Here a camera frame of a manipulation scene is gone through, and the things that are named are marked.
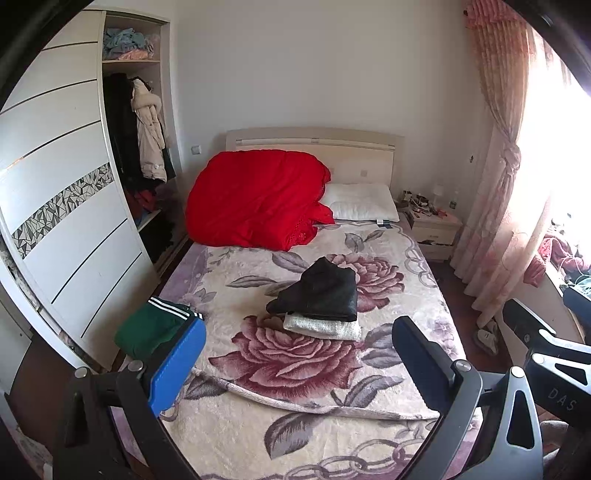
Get floral fleece blanket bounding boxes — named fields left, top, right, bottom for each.
left=111, top=222, right=485, bottom=480

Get person's right forearm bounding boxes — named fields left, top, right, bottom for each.
left=540, top=418, right=583, bottom=480

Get black leather jacket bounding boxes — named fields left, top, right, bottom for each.
left=265, top=257, right=358, bottom=323

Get red quilt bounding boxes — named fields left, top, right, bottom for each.
left=185, top=149, right=334, bottom=252

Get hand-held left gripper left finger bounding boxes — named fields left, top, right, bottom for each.
left=51, top=318, right=207, bottom=480

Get white fleece garment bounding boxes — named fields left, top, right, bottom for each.
left=283, top=313, right=362, bottom=342

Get white pillow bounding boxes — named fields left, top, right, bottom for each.
left=323, top=183, right=400, bottom=223

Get pair of white slippers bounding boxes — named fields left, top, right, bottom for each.
left=477, top=320, right=500, bottom=356

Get red folded clothes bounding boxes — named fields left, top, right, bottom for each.
left=127, top=188, right=158, bottom=219

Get pink floral curtain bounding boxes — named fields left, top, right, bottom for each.
left=450, top=0, right=564, bottom=328

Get clutter of small items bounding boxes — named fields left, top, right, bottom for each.
left=399, top=189, right=450, bottom=217

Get dark folded clothes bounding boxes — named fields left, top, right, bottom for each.
left=140, top=211, right=177, bottom=265

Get beige hanging coat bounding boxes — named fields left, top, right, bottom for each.
left=131, top=78, right=168, bottom=184

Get cream nightstand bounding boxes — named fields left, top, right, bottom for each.
left=409, top=210, right=464, bottom=264

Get green pants with white stripes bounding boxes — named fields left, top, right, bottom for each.
left=115, top=298, right=204, bottom=361

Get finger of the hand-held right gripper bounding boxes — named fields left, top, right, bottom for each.
left=562, top=285, right=591, bottom=324
left=502, top=299, right=557, bottom=345

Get black hanging clothes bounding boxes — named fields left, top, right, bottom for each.
left=103, top=73, right=140, bottom=195

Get white sliding door wardrobe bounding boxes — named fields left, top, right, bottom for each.
left=0, top=9, right=190, bottom=374

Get pile of pastel clothes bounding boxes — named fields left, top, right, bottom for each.
left=102, top=28, right=156, bottom=61

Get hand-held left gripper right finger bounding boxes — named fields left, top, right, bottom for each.
left=392, top=316, right=546, bottom=480

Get cream wooden bed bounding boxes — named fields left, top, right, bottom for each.
left=111, top=127, right=485, bottom=480

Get pink clothes pile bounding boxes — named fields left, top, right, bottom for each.
left=526, top=233, right=579, bottom=289

